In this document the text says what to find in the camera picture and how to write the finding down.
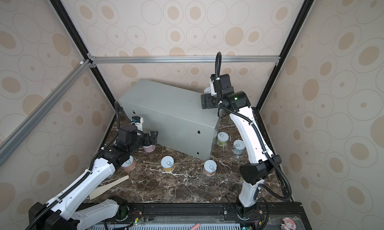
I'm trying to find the pink toy figure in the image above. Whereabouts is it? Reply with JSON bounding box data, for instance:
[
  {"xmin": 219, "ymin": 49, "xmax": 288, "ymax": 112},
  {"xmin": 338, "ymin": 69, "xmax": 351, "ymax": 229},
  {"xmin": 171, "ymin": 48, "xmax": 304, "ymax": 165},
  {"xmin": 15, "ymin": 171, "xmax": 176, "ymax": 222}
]
[{"xmin": 281, "ymin": 217, "xmax": 297, "ymax": 230}]

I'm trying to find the pink pen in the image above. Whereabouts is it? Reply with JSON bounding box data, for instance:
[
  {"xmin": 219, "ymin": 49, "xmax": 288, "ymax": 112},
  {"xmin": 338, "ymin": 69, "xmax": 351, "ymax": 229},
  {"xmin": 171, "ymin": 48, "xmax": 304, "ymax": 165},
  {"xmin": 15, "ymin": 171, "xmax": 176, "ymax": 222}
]
[{"xmin": 190, "ymin": 223, "xmax": 201, "ymax": 230}]

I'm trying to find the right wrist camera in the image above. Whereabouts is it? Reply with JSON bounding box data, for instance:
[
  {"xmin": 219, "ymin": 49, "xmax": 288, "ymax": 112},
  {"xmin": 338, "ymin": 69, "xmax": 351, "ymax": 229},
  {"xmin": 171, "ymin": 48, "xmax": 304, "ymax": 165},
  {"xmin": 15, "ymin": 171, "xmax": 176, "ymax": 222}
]
[{"xmin": 210, "ymin": 80, "xmax": 217, "ymax": 96}]

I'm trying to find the horizontal aluminium rail back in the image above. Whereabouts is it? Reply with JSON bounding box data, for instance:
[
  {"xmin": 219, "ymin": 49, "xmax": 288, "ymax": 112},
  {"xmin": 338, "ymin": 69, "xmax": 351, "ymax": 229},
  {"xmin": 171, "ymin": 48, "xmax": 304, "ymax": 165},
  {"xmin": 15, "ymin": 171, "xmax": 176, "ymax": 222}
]
[{"xmin": 90, "ymin": 55, "xmax": 280, "ymax": 64}]

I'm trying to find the wooden spatula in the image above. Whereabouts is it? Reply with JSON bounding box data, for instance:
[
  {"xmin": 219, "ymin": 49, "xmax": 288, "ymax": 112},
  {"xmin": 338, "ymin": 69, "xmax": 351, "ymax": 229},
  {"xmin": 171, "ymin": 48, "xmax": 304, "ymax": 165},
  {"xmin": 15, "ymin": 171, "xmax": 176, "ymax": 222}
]
[{"xmin": 89, "ymin": 176, "xmax": 130, "ymax": 200}]

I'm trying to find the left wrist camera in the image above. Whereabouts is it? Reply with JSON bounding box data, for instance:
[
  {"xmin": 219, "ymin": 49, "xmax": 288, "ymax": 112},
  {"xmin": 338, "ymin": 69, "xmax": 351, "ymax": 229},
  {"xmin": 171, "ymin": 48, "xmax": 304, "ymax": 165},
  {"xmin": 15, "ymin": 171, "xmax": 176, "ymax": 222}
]
[{"xmin": 132, "ymin": 116, "xmax": 144, "ymax": 131}]

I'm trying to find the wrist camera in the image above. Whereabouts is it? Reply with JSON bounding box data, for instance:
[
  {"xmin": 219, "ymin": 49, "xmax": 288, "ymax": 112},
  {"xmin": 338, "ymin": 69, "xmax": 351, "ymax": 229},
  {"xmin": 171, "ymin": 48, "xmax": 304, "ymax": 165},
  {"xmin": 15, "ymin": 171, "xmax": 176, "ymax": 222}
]
[
  {"xmin": 132, "ymin": 116, "xmax": 144, "ymax": 131},
  {"xmin": 210, "ymin": 80, "xmax": 217, "ymax": 96}
]

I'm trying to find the grey metal cabinet box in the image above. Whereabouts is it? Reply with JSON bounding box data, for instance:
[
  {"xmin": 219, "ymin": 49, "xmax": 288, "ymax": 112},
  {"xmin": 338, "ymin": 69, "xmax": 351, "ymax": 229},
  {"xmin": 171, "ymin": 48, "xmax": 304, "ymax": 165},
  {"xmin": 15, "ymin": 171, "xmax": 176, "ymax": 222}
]
[{"xmin": 119, "ymin": 79, "xmax": 220, "ymax": 160}]

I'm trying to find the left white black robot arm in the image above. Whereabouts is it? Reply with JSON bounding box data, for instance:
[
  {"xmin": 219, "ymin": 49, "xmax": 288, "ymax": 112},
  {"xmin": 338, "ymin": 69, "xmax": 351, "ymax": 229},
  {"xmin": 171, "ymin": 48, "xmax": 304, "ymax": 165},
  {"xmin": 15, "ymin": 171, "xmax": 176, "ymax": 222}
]
[{"xmin": 27, "ymin": 125, "xmax": 159, "ymax": 230}]

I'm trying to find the diagonal aluminium rail left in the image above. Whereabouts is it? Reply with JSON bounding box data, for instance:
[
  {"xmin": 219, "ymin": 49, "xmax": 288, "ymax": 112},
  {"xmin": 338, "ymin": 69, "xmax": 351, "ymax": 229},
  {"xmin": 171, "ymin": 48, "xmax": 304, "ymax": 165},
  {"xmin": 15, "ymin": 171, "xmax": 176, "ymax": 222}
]
[{"xmin": 1, "ymin": 59, "xmax": 91, "ymax": 165}]

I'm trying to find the brown orange label can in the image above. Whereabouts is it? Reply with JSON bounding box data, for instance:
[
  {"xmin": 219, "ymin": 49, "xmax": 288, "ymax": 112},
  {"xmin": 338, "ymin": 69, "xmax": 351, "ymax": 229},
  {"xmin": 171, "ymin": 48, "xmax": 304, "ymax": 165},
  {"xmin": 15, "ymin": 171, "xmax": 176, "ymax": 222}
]
[{"xmin": 204, "ymin": 160, "xmax": 217, "ymax": 176}]

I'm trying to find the yellow label can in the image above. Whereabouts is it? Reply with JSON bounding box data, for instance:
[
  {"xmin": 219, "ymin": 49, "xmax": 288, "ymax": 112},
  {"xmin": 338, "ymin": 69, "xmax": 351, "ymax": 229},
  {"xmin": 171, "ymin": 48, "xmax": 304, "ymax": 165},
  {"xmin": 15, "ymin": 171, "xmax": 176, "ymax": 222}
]
[{"xmin": 161, "ymin": 156, "xmax": 175, "ymax": 173}]

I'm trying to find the orange pink label can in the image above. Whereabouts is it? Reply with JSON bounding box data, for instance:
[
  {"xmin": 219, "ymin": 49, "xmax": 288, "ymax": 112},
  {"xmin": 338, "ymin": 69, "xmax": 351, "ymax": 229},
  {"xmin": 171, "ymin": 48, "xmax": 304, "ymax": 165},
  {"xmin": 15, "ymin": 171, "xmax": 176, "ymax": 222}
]
[{"xmin": 121, "ymin": 156, "xmax": 137, "ymax": 172}]

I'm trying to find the teal flat can right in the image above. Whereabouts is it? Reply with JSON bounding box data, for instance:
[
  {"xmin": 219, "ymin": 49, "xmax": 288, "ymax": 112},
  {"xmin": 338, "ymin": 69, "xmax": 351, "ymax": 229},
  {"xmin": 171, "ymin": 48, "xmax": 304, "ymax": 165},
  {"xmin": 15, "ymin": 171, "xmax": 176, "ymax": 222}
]
[{"xmin": 232, "ymin": 140, "xmax": 246, "ymax": 155}]

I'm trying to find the green label can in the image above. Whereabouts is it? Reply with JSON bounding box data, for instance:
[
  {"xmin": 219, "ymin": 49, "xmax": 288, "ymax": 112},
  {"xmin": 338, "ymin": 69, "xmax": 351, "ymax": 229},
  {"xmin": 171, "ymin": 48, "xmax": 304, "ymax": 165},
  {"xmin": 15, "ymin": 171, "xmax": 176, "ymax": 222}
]
[{"xmin": 216, "ymin": 132, "xmax": 230, "ymax": 147}]

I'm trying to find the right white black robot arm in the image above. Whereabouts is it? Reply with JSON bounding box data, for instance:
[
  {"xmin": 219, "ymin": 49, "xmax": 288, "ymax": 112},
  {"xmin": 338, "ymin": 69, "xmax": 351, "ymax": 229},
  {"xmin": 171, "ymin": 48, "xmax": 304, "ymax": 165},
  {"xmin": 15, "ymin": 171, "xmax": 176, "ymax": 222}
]
[{"xmin": 201, "ymin": 74, "xmax": 292, "ymax": 219}]

